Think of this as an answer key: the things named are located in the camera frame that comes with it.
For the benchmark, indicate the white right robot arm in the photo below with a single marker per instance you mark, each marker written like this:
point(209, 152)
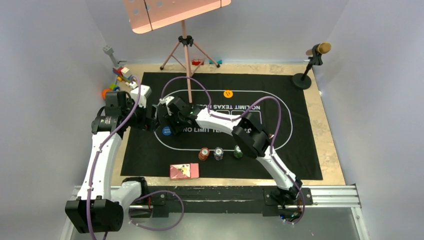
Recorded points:
point(249, 134)

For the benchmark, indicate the blue poker chip stack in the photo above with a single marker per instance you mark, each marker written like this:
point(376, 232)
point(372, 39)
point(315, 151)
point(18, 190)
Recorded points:
point(218, 153)

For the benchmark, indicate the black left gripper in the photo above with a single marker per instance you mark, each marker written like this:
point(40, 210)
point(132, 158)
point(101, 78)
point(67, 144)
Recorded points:
point(146, 123)

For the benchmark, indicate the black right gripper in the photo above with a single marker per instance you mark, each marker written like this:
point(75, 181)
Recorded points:
point(169, 117)

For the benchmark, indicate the blue small blind button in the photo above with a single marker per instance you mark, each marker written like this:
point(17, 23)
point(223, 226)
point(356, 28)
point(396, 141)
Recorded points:
point(166, 131)

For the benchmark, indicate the colourful toy block train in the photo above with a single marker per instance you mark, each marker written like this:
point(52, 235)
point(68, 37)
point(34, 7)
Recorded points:
point(123, 74)

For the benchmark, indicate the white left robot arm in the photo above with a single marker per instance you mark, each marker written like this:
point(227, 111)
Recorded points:
point(98, 209)

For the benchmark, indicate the pink music stand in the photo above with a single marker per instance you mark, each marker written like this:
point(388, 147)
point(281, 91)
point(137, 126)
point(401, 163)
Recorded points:
point(149, 15)

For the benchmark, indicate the green poker chip stack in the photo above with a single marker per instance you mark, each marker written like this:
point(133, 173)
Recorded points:
point(238, 154)

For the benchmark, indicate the small red toy block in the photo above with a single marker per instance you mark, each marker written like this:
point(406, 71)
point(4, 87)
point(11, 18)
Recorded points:
point(198, 62)

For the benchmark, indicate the red playing card box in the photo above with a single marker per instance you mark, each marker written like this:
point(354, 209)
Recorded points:
point(184, 171)

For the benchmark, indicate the grey toy block tower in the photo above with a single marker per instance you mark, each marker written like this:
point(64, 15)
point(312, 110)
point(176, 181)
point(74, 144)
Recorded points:
point(110, 52)

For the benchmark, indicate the gold microphone on stand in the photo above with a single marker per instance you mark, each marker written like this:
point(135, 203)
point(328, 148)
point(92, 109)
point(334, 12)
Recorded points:
point(302, 80)

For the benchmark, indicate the yellow big blind button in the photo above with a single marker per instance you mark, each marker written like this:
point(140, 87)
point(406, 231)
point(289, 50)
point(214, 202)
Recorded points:
point(228, 94)

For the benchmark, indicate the red poker chip stack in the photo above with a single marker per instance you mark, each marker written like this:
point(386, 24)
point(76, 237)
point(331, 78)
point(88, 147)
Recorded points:
point(203, 154)

